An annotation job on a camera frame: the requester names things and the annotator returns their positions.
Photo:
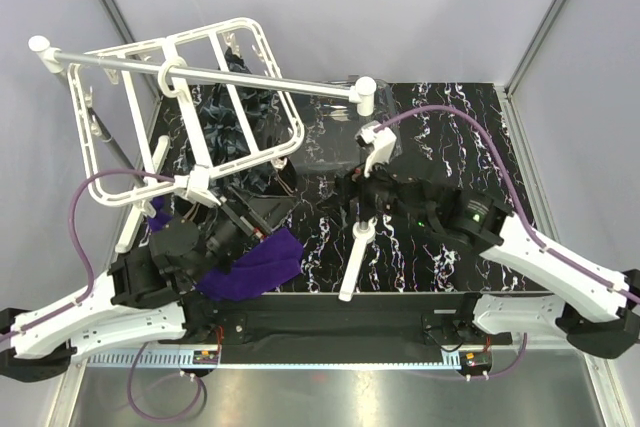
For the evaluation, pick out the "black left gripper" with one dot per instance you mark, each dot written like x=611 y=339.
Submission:
x=260 y=215

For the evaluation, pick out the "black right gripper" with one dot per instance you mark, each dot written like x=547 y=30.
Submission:
x=353 y=183

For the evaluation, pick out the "purple fleece sock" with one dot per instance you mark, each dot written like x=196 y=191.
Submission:
x=220 y=268

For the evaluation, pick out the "white clip drying hanger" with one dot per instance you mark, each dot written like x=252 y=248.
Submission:
x=210 y=124

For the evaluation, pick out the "black striped sock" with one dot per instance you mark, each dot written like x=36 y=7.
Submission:
x=285 y=175

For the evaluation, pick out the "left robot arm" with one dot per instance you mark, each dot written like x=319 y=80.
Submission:
x=164 y=291

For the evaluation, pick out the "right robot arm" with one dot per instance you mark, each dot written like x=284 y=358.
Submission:
x=589 y=306

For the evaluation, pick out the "clear plastic bin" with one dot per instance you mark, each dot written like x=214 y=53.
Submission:
x=331 y=126

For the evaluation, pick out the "metal hanging rack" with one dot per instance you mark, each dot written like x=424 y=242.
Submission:
x=130 y=187

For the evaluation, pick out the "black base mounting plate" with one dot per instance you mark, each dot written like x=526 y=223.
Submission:
x=294 y=329

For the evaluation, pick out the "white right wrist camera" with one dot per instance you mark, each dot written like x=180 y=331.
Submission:
x=379 y=143

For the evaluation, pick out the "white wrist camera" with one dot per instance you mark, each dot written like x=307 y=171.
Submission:
x=379 y=143
x=194 y=187

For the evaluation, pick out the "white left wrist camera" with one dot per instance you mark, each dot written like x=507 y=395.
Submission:
x=194 y=187

